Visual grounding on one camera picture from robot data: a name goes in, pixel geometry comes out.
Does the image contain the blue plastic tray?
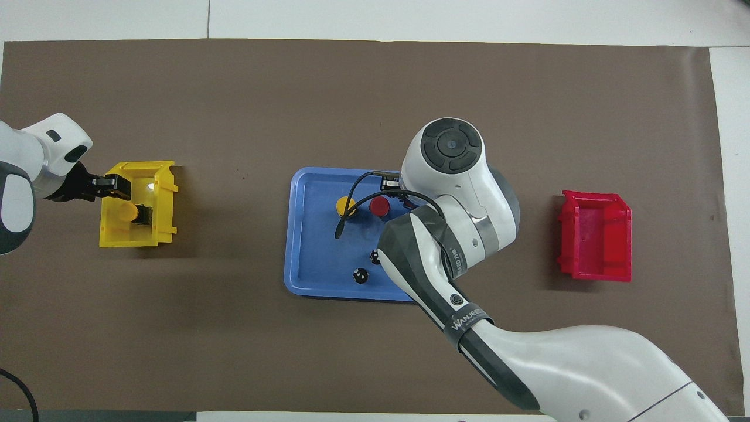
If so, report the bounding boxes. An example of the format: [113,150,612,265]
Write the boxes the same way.
[284,167,452,304]

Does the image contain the red plastic bin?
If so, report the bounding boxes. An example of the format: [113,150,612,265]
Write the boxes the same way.
[557,190,633,283]

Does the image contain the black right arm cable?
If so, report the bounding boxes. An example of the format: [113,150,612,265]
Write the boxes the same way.
[335,170,455,240]

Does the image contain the brown table mat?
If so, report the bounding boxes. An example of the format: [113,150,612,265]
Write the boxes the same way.
[0,39,745,417]

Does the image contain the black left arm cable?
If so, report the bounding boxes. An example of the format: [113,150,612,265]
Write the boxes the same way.
[0,368,39,422]

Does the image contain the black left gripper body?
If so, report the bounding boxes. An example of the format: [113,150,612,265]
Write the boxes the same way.
[46,163,110,203]

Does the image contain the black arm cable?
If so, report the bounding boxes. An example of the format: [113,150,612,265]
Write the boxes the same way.
[335,170,455,240]
[0,368,39,422]

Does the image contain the yellow plastic bin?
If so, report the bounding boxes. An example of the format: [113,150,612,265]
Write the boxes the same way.
[99,161,179,250]

